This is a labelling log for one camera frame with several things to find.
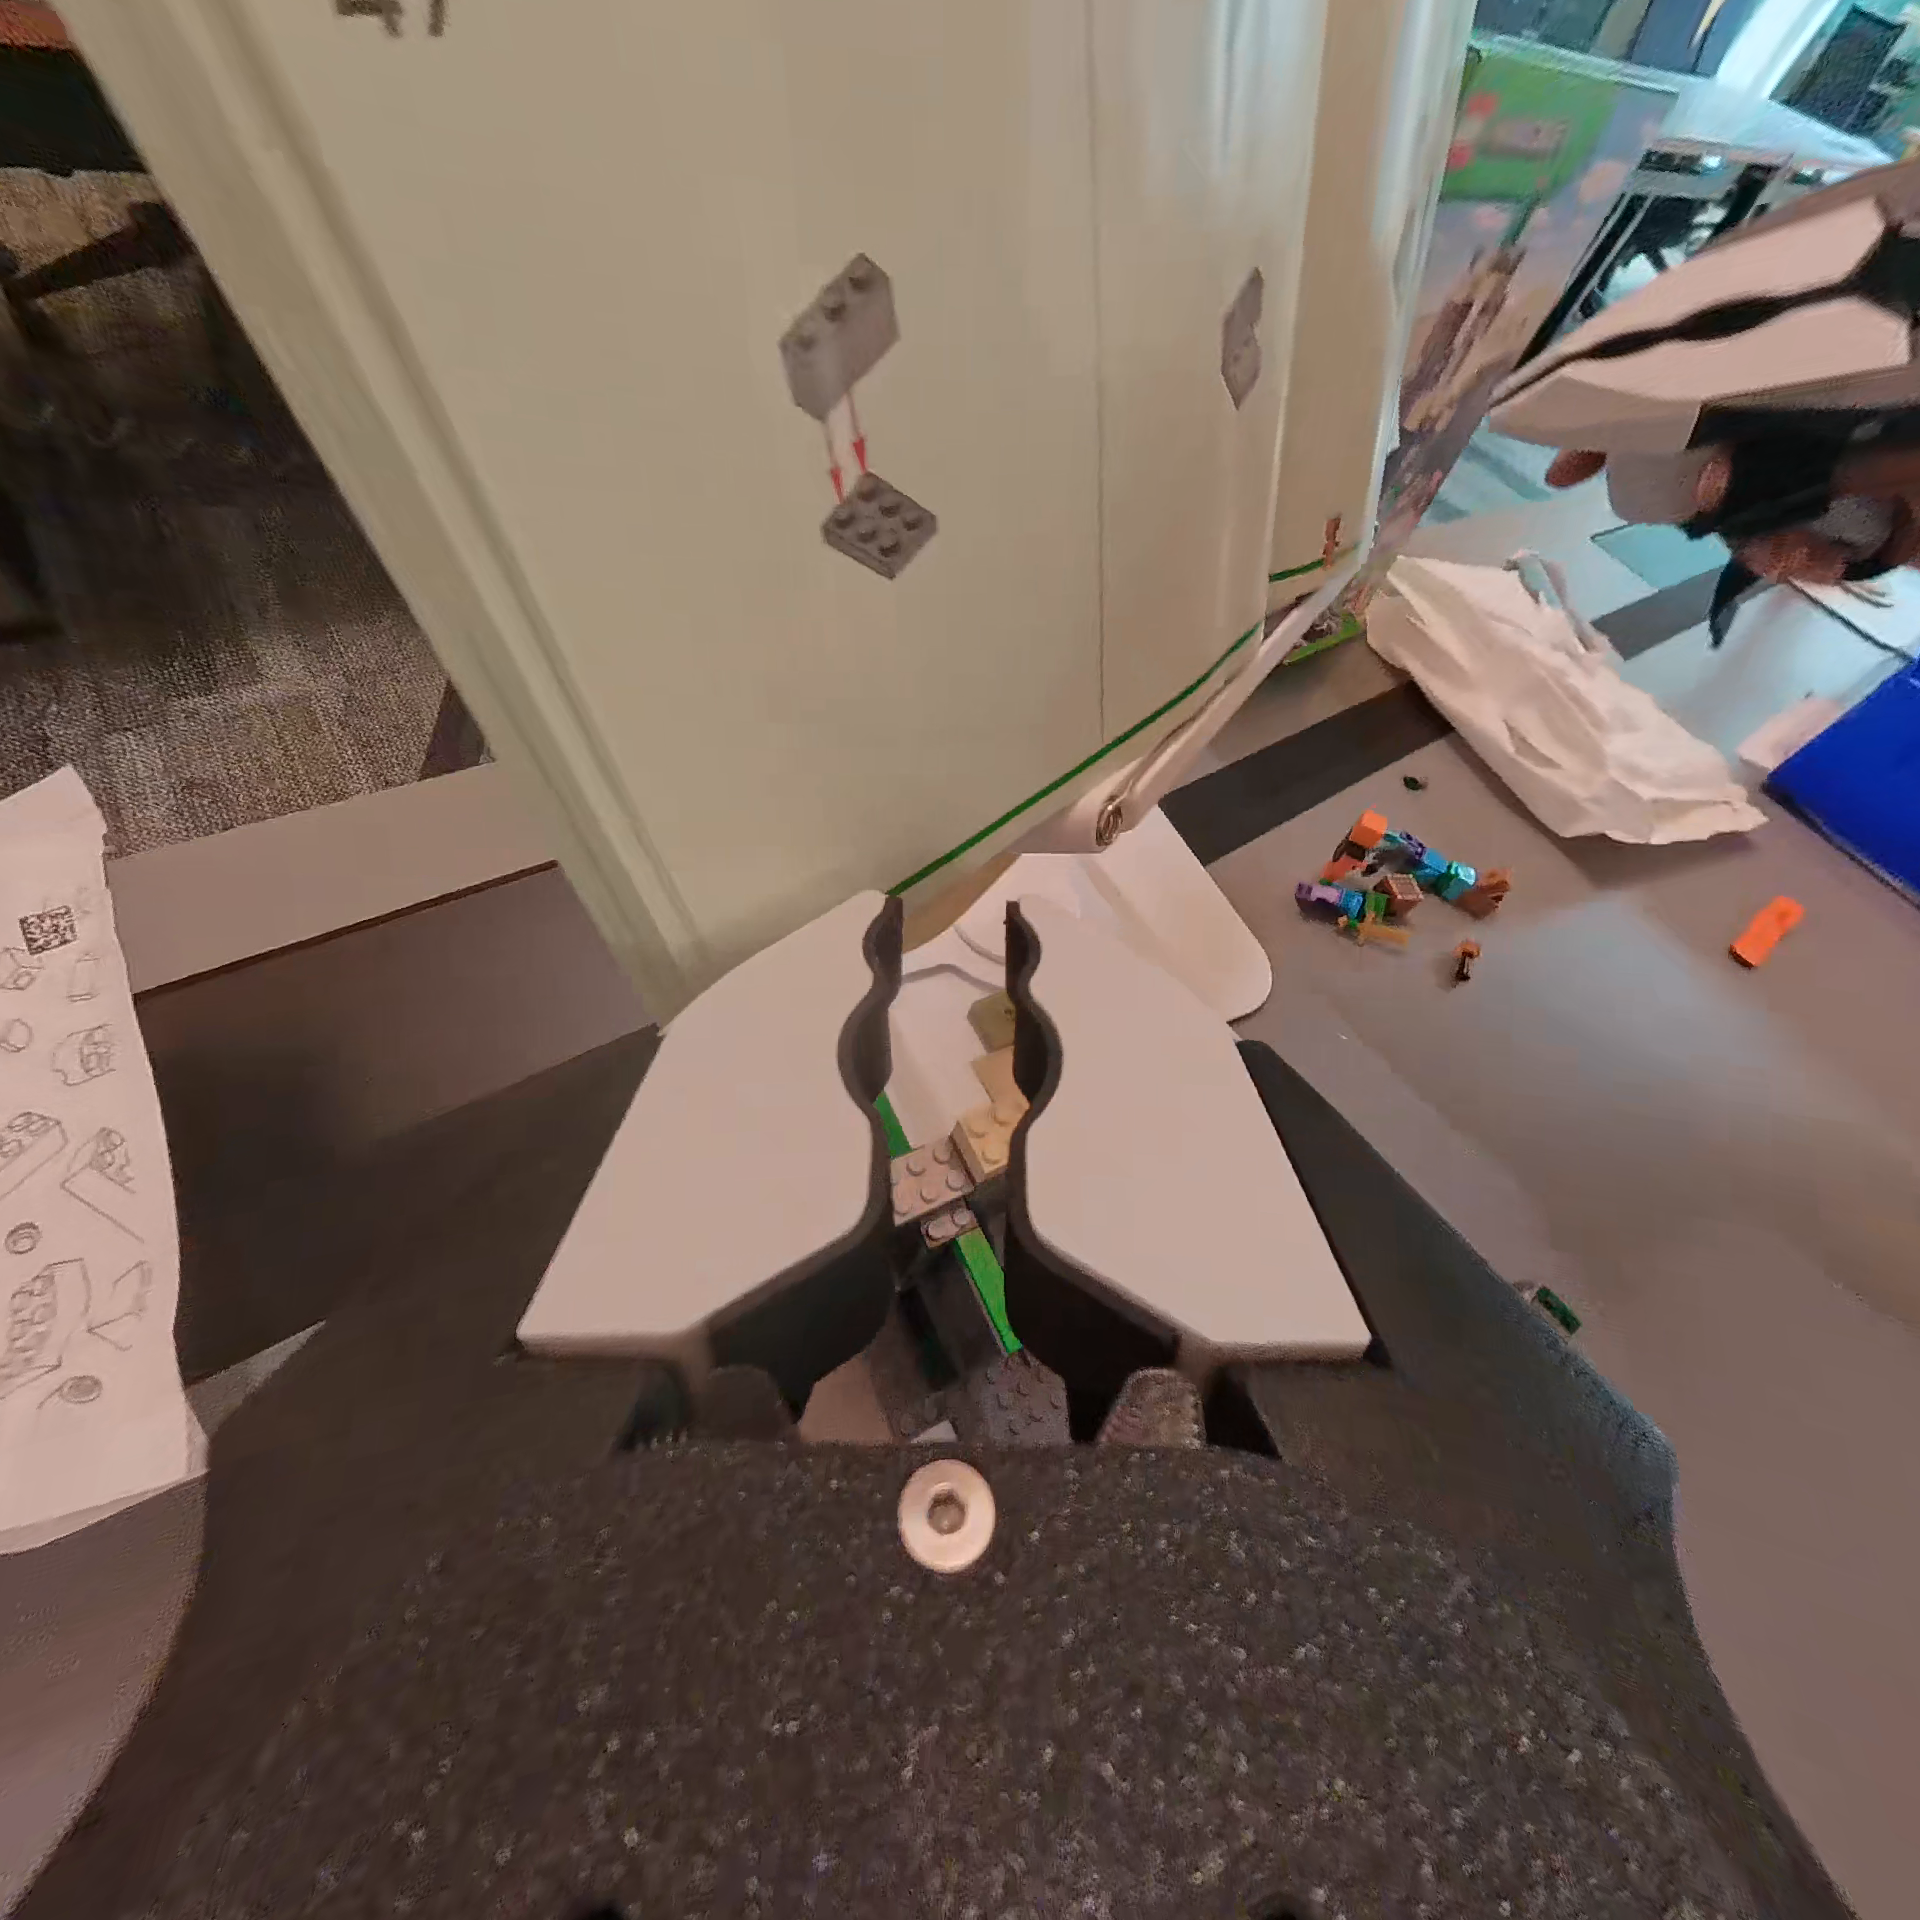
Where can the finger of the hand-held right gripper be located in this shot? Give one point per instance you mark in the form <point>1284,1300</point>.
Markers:
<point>1723,374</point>
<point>1755,264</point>

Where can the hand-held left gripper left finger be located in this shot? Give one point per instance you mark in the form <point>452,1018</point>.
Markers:
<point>704,1184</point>

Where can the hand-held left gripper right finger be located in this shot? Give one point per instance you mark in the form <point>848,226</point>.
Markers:
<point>1171,1184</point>

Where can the toy brick building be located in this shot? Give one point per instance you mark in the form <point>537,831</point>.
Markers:
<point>960,1154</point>

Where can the white wooden book stand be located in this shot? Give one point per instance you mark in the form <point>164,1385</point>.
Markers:
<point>1184,931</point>

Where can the toy brick instruction booklet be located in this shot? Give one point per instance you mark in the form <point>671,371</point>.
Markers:
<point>599,600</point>

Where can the grey desk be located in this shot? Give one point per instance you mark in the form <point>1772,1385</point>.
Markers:
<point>1576,1124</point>

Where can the person's right hand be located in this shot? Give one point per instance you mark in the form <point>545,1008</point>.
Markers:
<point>1860,547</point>

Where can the green toy set box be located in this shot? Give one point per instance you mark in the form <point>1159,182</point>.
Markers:
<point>1464,376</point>

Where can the blue plastic bin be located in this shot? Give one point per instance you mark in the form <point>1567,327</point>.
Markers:
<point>1860,780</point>

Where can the crumpled white paper bag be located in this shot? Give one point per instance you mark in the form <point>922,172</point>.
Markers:
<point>1560,721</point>

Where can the pile of colourful bricks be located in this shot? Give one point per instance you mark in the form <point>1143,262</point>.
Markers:
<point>1394,886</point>

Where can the orange brick separator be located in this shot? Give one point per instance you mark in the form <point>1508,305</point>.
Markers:
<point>1764,931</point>

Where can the white printed paper bag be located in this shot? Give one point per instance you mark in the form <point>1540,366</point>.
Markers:
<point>75,1124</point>

